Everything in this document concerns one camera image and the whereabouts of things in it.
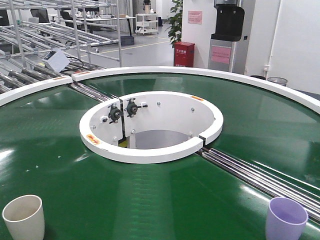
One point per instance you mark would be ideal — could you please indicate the lavender plastic cup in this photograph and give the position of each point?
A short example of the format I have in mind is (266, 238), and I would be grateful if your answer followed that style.
(286, 219)

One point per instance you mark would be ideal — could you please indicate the beige plastic cup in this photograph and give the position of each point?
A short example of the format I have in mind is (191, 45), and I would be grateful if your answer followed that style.
(24, 218)

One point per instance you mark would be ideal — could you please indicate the green circular conveyor belt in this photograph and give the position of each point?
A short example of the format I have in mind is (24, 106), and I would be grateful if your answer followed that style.
(88, 197)

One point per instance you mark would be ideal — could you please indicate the white outer conveyor rim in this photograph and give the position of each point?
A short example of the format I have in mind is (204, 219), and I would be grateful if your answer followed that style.
(23, 91)

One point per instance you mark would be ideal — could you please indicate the steel conveyor rollers right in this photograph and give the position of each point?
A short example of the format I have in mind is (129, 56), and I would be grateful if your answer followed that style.
(264, 181)

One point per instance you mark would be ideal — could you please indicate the red fire extinguisher cabinet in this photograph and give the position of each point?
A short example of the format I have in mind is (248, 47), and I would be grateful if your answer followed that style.
(183, 54)

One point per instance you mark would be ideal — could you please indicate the green potted plant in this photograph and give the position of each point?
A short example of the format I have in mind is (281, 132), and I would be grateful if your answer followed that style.
(175, 21)

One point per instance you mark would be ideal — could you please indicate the black water dispenser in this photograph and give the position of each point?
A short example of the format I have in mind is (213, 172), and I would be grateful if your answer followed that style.
(228, 31)

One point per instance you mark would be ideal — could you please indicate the white rolling cart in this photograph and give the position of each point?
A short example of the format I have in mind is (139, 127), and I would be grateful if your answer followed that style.
(146, 23)

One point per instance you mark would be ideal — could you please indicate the white control box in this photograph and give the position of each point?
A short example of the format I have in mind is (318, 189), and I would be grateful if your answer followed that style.
(56, 60)

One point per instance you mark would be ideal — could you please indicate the metal roller rack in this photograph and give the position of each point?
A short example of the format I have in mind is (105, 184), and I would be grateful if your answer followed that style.
(35, 27)

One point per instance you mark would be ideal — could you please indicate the wire mesh waste basket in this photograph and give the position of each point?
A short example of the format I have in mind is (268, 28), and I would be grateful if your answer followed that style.
(278, 80)

